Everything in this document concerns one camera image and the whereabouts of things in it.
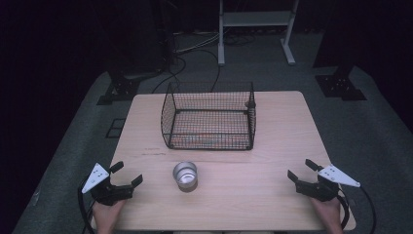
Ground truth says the person's right hand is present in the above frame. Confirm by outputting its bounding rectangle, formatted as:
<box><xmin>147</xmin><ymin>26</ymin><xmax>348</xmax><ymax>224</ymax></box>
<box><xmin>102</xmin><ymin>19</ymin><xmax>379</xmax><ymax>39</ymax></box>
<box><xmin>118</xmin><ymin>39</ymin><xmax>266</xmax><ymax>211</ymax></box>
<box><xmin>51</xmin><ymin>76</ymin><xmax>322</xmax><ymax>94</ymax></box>
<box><xmin>310</xmin><ymin>196</ymin><xmax>345</xmax><ymax>234</ymax></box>

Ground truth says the black floor cable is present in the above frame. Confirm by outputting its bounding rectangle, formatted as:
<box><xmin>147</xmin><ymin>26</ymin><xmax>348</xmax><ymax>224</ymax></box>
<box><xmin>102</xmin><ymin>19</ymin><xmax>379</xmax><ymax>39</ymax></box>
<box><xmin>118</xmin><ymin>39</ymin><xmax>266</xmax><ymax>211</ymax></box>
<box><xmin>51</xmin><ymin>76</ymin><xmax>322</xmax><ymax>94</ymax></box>
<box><xmin>151</xmin><ymin>48</ymin><xmax>222</xmax><ymax>95</ymax></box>

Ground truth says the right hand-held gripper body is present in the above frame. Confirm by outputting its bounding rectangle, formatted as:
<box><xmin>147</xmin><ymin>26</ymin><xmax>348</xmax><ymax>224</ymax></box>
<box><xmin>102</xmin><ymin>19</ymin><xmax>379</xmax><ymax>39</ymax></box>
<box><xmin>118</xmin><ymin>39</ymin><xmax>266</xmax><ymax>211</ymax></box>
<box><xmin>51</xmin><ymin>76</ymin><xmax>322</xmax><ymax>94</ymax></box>
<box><xmin>294</xmin><ymin>163</ymin><xmax>361</xmax><ymax>203</ymax></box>

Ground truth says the silver metal cup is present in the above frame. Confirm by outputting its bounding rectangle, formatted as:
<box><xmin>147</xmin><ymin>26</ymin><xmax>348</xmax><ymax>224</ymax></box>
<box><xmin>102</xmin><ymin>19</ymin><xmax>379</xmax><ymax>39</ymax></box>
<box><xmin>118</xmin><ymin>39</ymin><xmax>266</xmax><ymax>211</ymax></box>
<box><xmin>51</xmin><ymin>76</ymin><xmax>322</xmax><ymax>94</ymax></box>
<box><xmin>172</xmin><ymin>161</ymin><xmax>199</xmax><ymax>192</ymax></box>

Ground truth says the black wire mesh basket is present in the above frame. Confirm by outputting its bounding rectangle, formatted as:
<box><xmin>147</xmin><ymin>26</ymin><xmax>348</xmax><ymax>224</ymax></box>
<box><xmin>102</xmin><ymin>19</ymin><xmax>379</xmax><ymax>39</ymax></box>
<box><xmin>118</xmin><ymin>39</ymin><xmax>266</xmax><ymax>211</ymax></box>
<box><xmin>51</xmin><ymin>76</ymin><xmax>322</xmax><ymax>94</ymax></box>
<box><xmin>160</xmin><ymin>81</ymin><xmax>257</xmax><ymax>151</ymax></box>

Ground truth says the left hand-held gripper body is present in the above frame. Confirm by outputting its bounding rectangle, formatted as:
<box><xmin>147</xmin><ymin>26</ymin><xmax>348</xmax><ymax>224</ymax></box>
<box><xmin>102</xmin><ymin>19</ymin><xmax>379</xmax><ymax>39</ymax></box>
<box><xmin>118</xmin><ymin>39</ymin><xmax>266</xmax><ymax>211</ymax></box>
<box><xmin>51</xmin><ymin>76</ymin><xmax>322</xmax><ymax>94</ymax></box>
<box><xmin>81</xmin><ymin>162</ymin><xmax>134</xmax><ymax>207</ymax></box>

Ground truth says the black floor stand base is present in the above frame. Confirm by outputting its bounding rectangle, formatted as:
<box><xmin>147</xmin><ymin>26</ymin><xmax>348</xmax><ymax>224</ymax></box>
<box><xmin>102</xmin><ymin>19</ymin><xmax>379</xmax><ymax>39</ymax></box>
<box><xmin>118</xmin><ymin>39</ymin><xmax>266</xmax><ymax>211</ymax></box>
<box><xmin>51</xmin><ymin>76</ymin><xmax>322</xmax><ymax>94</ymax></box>
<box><xmin>96</xmin><ymin>69</ymin><xmax>144</xmax><ymax>106</ymax></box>
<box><xmin>315</xmin><ymin>66</ymin><xmax>368</xmax><ymax>101</ymax></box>

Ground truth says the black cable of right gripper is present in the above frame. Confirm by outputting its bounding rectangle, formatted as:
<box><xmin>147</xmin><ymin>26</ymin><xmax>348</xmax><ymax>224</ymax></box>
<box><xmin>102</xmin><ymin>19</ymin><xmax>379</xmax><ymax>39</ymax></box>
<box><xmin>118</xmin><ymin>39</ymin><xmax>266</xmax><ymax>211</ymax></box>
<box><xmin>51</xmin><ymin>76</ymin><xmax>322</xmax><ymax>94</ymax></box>
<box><xmin>335</xmin><ymin>184</ymin><xmax>377</xmax><ymax>234</ymax></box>

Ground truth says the person's left hand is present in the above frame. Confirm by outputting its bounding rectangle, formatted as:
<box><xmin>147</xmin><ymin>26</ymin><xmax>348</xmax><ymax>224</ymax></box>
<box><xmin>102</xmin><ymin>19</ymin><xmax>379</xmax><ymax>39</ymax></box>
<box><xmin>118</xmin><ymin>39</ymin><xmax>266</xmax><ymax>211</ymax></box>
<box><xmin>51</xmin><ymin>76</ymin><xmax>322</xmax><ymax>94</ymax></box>
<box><xmin>92</xmin><ymin>198</ymin><xmax>127</xmax><ymax>234</ymax></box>

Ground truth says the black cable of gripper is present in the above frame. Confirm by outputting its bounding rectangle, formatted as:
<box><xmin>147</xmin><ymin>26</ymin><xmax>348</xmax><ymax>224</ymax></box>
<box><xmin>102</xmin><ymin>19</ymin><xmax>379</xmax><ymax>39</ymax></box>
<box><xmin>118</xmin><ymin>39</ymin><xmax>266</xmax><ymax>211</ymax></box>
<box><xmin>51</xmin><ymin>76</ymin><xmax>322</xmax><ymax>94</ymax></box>
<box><xmin>77</xmin><ymin>177</ymin><xmax>98</xmax><ymax>234</ymax></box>
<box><xmin>335</xmin><ymin>184</ymin><xmax>377</xmax><ymax>234</ymax></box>

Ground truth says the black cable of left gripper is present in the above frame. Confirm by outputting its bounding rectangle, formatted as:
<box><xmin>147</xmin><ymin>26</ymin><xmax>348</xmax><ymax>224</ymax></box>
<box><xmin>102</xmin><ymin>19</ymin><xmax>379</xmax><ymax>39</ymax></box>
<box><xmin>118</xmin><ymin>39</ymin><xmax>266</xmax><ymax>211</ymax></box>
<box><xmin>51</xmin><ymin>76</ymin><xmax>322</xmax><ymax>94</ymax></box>
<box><xmin>77</xmin><ymin>177</ymin><xmax>98</xmax><ymax>234</ymax></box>

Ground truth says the white metal stand frame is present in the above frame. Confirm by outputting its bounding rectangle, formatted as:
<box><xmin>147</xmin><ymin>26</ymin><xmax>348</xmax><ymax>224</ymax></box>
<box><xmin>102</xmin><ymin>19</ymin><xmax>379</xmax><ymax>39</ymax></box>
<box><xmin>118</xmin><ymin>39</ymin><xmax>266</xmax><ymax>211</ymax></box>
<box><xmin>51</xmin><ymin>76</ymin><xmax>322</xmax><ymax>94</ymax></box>
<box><xmin>217</xmin><ymin>0</ymin><xmax>300</xmax><ymax>67</ymax></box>

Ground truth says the light floor cables bundle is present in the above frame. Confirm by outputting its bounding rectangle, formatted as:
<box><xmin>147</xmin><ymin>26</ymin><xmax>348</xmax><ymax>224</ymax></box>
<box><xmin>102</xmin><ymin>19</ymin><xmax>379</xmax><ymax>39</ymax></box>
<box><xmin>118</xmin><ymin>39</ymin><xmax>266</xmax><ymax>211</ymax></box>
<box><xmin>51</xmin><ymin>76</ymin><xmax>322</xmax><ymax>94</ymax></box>
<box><xmin>173</xmin><ymin>30</ymin><xmax>222</xmax><ymax>55</ymax></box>

